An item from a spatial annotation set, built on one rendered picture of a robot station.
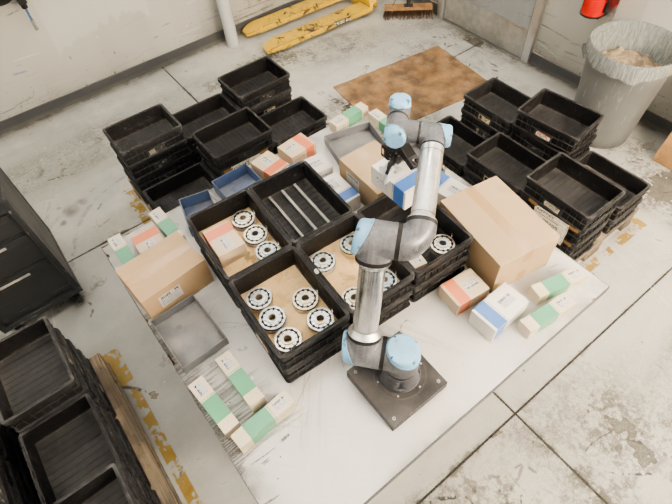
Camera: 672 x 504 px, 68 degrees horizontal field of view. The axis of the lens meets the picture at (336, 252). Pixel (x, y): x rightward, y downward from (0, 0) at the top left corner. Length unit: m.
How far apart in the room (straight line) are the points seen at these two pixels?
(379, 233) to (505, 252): 0.72
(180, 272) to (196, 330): 0.25
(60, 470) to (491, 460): 1.89
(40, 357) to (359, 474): 1.54
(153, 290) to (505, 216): 1.46
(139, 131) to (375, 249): 2.31
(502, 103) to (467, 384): 2.20
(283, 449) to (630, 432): 1.73
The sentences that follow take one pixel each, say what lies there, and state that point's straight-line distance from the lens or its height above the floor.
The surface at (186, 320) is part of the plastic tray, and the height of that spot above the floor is 0.70.
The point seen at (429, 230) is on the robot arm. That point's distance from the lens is 1.50.
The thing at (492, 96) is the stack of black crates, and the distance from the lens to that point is 3.69.
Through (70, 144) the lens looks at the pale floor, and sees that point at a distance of 4.48.
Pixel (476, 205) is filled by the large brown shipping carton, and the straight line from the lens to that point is 2.19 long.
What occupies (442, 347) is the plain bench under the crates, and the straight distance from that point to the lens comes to 2.01.
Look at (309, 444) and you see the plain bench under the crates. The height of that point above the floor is 0.70.
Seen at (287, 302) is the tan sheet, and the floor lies 0.83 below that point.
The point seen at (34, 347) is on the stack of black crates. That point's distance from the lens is 2.68.
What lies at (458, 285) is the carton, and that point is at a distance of 2.07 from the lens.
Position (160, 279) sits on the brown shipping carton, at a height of 0.86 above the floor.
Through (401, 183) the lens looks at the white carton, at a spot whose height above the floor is 1.14.
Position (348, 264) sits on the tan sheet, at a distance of 2.03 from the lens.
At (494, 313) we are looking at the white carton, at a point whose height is 0.79.
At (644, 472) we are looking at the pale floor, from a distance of 2.85.
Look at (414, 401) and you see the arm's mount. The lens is 1.86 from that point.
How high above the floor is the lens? 2.48
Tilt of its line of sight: 53 degrees down
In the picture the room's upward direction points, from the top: 5 degrees counter-clockwise
